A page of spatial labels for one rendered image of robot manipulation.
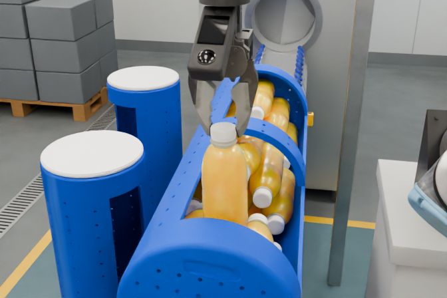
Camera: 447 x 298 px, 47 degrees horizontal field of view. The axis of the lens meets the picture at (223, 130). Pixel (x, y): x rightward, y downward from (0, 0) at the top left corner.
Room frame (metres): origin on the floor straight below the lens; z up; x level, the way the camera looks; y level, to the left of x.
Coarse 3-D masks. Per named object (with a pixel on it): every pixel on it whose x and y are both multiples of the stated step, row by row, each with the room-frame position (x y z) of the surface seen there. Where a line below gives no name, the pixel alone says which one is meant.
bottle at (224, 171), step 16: (224, 144) 0.69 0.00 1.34; (208, 160) 0.69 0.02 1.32; (224, 160) 0.68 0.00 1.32; (240, 160) 0.69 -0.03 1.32; (208, 176) 0.68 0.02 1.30; (224, 176) 0.67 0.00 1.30; (240, 176) 0.68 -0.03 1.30; (208, 192) 0.68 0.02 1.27; (224, 192) 0.67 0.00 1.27; (240, 192) 0.68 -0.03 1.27; (208, 208) 0.68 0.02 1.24; (224, 208) 0.67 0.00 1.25; (240, 208) 0.68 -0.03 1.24; (240, 224) 0.68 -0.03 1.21
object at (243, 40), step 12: (204, 0) 0.71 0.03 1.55; (216, 0) 0.70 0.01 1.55; (228, 0) 0.70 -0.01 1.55; (240, 0) 0.70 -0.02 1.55; (240, 12) 0.76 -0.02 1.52; (240, 24) 0.76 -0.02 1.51; (240, 36) 0.73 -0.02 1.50; (252, 36) 0.76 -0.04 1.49; (240, 48) 0.70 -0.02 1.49; (252, 48) 0.77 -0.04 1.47; (228, 60) 0.70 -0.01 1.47; (240, 60) 0.70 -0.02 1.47; (228, 72) 0.70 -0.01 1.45; (240, 72) 0.70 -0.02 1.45
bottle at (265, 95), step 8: (264, 80) 1.42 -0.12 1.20; (264, 88) 1.35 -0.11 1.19; (272, 88) 1.40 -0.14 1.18; (256, 96) 1.29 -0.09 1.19; (264, 96) 1.30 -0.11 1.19; (272, 96) 1.35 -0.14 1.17; (256, 104) 1.27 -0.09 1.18; (264, 104) 1.27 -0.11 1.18; (272, 104) 1.32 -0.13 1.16; (264, 112) 1.26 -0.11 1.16
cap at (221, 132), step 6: (216, 126) 0.71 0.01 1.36; (222, 126) 0.71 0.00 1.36; (228, 126) 0.71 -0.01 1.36; (234, 126) 0.71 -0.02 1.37; (210, 132) 0.71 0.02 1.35; (216, 132) 0.69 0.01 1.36; (222, 132) 0.69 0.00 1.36; (228, 132) 0.69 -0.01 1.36; (234, 132) 0.70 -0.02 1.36; (216, 138) 0.69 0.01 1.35; (222, 138) 0.69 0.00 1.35; (228, 138) 0.69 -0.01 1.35; (234, 138) 0.70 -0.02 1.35
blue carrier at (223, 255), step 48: (288, 96) 1.43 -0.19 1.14; (192, 144) 1.01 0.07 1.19; (288, 144) 1.01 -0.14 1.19; (192, 192) 0.76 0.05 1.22; (144, 240) 0.67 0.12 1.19; (192, 240) 0.61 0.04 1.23; (240, 240) 0.62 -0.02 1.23; (288, 240) 0.90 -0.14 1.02; (144, 288) 0.61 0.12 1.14; (192, 288) 0.60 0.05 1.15; (240, 288) 0.59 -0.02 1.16; (288, 288) 0.58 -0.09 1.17
